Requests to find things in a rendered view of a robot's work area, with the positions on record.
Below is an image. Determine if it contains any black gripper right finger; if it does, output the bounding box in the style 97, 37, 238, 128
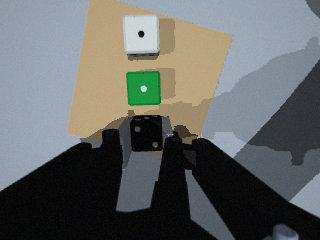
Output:
141, 117, 320, 240

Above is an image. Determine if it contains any green die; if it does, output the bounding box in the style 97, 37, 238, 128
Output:
126, 71, 161, 106

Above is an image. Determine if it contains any black die with white pips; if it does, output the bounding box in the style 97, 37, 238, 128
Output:
130, 115, 163, 152

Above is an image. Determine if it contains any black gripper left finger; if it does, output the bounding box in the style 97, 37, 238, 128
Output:
0, 118, 133, 240

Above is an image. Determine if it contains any tan flat mat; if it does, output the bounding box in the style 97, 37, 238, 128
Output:
67, 0, 232, 144

